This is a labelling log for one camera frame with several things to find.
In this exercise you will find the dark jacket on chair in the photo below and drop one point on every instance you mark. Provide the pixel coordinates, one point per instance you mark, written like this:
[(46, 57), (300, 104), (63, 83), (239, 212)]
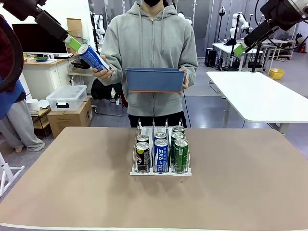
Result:
[(103, 90)]

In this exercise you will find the blue beverage can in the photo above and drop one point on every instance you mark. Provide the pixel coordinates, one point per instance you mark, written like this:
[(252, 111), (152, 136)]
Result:
[(161, 156), (160, 135), (95, 59)]

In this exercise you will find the black computer tower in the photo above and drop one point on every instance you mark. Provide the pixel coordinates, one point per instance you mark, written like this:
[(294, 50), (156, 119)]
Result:
[(211, 57)]

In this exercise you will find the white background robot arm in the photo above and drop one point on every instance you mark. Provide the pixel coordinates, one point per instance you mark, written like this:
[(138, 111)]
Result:
[(237, 26)]

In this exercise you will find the person in grey trousers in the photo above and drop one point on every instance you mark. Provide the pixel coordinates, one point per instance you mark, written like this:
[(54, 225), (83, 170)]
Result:
[(19, 125)]

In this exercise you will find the blue plastic basket orange trim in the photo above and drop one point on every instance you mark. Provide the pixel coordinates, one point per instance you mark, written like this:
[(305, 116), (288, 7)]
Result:
[(154, 80)]

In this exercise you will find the green plate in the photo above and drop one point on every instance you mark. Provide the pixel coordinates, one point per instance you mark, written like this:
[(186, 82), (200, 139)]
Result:
[(41, 59)]

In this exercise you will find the black computer monitor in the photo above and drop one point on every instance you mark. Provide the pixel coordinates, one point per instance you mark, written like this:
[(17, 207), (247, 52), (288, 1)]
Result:
[(38, 38)]

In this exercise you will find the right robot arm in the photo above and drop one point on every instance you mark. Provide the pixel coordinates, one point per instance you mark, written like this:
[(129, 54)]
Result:
[(291, 12)]

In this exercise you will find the stacked cardboard boxes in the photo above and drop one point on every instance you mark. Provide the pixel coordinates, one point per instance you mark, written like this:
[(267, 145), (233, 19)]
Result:
[(74, 27)]

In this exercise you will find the person's left forearm grey sleeve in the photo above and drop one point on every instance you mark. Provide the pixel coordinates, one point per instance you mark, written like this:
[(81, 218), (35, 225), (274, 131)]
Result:
[(192, 72)]

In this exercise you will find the white table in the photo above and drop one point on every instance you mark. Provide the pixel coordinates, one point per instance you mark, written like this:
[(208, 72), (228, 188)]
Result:
[(264, 103)]

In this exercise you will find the green beverage can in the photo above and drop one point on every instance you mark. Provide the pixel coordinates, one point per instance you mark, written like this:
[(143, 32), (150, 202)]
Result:
[(178, 129), (177, 135), (181, 156)]

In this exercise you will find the black tripod stand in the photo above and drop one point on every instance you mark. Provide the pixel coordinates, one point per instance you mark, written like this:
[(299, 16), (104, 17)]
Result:
[(257, 60)]

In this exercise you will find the person's right hand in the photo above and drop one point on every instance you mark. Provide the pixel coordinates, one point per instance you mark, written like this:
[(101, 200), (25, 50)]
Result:
[(104, 75)]

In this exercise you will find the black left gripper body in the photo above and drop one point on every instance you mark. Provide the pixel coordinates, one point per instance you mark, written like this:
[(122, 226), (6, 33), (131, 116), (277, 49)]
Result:
[(51, 25)]

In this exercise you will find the person in grey hoodie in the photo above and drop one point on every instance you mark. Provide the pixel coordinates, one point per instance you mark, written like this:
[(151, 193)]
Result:
[(149, 43)]

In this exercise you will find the clear plastic storage bin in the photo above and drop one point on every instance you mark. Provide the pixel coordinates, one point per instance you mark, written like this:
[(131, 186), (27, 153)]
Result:
[(67, 96)]

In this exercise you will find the person's right forearm grey sleeve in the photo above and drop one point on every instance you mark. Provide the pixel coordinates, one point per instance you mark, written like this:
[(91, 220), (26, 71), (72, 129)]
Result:
[(118, 78)]

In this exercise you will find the black beverage can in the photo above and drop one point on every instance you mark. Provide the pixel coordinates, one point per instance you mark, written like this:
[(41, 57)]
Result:
[(143, 158), (143, 138)]

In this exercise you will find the small wooden shelf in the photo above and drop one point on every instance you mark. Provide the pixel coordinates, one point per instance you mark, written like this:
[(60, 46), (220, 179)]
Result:
[(39, 114)]

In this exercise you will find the white cabinet wooden top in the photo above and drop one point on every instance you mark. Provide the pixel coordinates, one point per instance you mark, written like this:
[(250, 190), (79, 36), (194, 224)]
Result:
[(45, 77)]

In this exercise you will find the yellow plastic basket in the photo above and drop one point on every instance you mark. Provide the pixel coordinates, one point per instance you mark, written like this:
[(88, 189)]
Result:
[(276, 74)]

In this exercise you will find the large cardboard box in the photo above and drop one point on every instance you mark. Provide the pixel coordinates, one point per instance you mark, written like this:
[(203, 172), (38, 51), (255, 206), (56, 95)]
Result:
[(69, 120)]

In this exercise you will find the white metal stand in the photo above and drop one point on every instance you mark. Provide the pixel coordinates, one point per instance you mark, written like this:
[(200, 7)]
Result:
[(7, 173)]

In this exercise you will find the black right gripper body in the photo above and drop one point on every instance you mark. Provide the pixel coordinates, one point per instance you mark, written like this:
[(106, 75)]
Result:
[(261, 33)]

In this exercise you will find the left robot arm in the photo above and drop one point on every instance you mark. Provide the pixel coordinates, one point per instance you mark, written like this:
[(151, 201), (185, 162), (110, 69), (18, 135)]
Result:
[(19, 9)]

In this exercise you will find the person's left hand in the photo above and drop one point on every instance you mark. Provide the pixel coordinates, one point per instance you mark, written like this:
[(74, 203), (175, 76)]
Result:
[(186, 80)]

